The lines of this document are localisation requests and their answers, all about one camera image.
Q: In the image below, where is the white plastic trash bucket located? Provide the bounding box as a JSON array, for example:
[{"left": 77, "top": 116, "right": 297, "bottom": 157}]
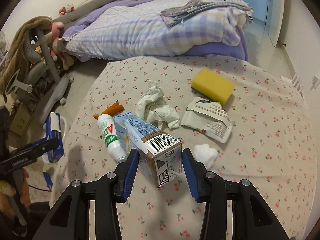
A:
[{"left": 42, "top": 112, "right": 69, "bottom": 164}]

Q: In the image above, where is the white wall socket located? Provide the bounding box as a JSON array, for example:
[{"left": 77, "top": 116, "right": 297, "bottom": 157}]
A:
[{"left": 310, "top": 74, "right": 320, "bottom": 90}]

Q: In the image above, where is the dark blue cereal carton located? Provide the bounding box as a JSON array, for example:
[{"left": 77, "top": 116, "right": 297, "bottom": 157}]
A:
[{"left": 46, "top": 112, "right": 65, "bottom": 163}]

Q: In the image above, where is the newspaper piece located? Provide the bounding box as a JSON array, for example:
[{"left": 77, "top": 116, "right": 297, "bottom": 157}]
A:
[{"left": 181, "top": 97, "right": 233, "bottom": 144}]

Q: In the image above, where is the pink plush toy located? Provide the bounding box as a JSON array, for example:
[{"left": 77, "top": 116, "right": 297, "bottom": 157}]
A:
[{"left": 51, "top": 22, "right": 74, "bottom": 71}]

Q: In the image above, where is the light blue milk carton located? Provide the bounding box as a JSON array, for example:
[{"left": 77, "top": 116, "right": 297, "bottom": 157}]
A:
[{"left": 114, "top": 112, "right": 182, "bottom": 187}]

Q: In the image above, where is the white tissue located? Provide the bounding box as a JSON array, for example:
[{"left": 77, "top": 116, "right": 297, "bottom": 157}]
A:
[{"left": 193, "top": 144, "right": 218, "bottom": 170}]

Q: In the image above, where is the white paper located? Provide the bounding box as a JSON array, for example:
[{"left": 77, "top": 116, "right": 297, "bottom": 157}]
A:
[{"left": 135, "top": 80, "right": 181, "bottom": 129}]

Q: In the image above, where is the orange carrot toy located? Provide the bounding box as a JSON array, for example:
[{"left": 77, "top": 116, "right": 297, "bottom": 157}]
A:
[{"left": 93, "top": 102, "right": 124, "bottom": 120}]

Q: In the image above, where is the grey long bolster pillow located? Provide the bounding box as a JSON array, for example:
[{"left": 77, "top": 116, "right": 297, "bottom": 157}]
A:
[{"left": 52, "top": 0, "right": 138, "bottom": 28}]

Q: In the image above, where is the brown plush blanket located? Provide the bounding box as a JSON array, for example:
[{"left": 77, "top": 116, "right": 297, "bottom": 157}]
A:
[{"left": 1, "top": 16, "right": 53, "bottom": 95}]

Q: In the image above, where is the folded grey plaid cloth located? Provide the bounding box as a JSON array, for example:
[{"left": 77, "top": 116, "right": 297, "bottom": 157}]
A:
[{"left": 161, "top": 0, "right": 253, "bottom": 27}]

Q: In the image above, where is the white door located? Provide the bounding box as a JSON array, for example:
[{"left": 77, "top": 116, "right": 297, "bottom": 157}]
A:
[{"left": 266, "top": 0, "right": 285, "bottom": 47}]

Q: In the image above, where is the yellow green sponge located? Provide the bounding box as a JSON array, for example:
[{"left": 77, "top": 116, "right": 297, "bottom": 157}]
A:
[{"left": 191, "top": 68, "right": 235, "bottom": 106}]

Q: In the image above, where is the left hand orange glove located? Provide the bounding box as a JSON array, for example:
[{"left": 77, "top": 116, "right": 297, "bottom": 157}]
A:
[{"left": 1, "top": 168, "right": 31, "bottom": 219}]

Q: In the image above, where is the purple plaid quilt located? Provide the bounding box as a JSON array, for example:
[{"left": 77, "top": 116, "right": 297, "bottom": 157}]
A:
[{"left": 56, "top": 0, "right": 253, "bottom": 61}]

